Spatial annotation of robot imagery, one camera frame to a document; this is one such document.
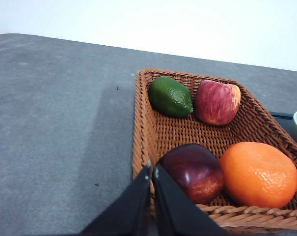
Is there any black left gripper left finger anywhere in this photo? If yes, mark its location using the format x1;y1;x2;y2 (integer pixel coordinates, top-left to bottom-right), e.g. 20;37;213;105
80;165;153;236

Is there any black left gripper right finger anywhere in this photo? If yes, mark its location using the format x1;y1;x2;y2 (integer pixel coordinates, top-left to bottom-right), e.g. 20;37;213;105
152;164;227;236

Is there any brown wicker basket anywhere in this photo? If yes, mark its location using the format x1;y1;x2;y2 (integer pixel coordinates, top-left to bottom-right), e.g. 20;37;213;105
133;69;297;231

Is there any dark red plum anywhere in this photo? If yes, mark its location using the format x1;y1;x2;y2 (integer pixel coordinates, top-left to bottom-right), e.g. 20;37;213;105
157;144;223;204

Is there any orange mandarin fruit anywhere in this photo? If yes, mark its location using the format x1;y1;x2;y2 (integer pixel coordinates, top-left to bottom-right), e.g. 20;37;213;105
219;142;297;208

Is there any green lime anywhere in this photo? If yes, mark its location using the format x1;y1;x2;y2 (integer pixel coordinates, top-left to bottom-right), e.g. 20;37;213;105
148;76;194;118

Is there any red yellow apple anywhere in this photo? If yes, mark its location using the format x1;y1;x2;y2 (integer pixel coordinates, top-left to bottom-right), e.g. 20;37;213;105
194;80;241;125

